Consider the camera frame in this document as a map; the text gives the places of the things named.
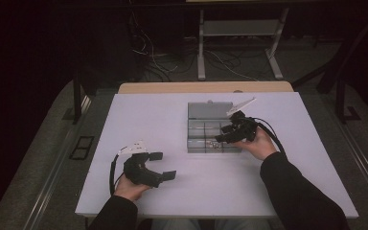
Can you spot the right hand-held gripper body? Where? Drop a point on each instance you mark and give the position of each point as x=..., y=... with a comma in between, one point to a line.
x=244, y=127

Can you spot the metal floor rail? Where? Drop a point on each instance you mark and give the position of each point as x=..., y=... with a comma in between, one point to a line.
x=364, y=166
x=54, y=172

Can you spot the black slanted stand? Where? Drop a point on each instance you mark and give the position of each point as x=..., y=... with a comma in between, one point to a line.
x=341, y=96

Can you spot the person's left hand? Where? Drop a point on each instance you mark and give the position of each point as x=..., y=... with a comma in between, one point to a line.
x=129, y=190

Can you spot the person's right hand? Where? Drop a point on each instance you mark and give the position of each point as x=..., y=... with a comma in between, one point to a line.
x=262, y=147

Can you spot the clear plastic compartment box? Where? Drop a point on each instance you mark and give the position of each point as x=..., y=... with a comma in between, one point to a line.
x=204, y=110

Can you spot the black upright stand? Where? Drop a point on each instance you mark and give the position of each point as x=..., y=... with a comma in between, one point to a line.
x=76, y=102

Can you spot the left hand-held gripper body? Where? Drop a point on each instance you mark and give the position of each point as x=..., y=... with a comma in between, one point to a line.
x=139, y=172

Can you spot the grey metal stand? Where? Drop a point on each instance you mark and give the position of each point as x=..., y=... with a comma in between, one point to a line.
x=239, y=28

